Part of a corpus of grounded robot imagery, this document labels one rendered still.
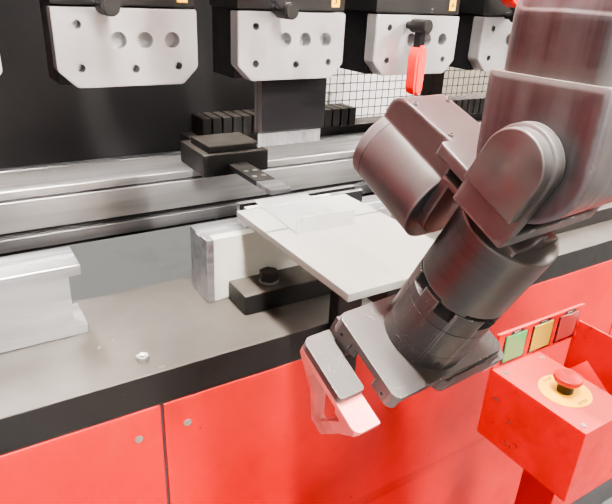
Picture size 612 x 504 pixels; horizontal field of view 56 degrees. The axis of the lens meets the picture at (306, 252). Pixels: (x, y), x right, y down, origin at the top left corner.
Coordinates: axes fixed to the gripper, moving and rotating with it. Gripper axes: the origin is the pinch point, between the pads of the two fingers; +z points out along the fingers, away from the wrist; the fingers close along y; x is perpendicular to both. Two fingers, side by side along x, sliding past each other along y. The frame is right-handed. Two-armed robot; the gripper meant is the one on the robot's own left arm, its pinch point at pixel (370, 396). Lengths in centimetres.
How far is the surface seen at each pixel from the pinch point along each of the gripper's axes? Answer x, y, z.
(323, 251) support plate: -20.4, -12.9, 9.9
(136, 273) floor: -150, -59, 188
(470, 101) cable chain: -65, -98, 29
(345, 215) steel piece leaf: -25.4, -20.2, 10.8
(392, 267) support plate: -13.8, -17.0, 6.6
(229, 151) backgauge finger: -54, -21, 24
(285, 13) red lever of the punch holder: -40.5, -13.2, -8.2
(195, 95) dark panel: -83, -30, 35
